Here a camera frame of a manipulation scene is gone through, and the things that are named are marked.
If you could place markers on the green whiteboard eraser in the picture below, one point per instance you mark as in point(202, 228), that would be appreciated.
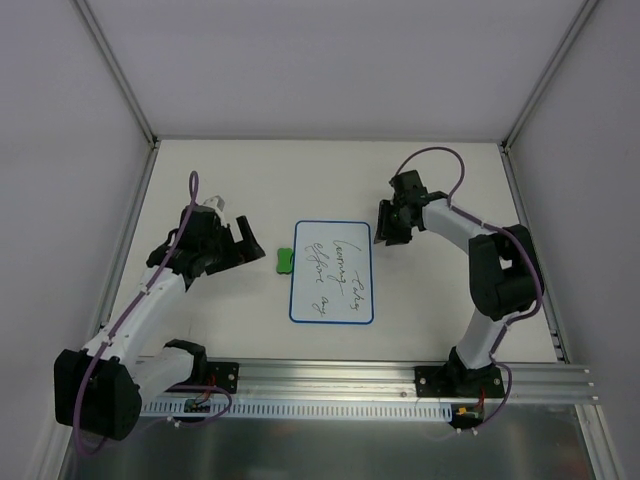
point(284, 261)

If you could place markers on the aluminium mounting rail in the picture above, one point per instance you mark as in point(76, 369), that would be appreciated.
point(532, 383)

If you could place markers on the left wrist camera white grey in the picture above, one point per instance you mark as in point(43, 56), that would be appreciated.
point(217, 204)

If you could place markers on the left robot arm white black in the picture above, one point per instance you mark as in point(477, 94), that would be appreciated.
point(102, 387)

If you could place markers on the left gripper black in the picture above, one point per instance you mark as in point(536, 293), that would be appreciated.
point(229, 245)

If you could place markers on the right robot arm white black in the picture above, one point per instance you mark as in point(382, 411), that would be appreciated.
point(505, 282)

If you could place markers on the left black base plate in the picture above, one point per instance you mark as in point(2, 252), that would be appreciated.
point(222, 374)

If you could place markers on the left aluminium frame post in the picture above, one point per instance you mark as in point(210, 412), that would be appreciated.
point(95, 31)

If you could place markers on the aluminium frame post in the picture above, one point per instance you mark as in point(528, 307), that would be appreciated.
point(95, 31)
point(559, 54)

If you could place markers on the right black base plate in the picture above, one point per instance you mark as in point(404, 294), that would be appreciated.
point(439, 381)

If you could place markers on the white slotted cable duct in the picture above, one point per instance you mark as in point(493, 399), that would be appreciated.
point(176, 407)

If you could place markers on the right aluminium frame post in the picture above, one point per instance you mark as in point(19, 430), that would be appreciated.
point(559, 54)

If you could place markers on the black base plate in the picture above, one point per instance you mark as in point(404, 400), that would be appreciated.
point(439, 381)
point(222, 374)

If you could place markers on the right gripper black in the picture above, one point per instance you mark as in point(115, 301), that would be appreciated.
point(395, 220)

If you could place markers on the blue framed whiteboard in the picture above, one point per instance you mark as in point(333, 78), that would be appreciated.
point(332, 278)

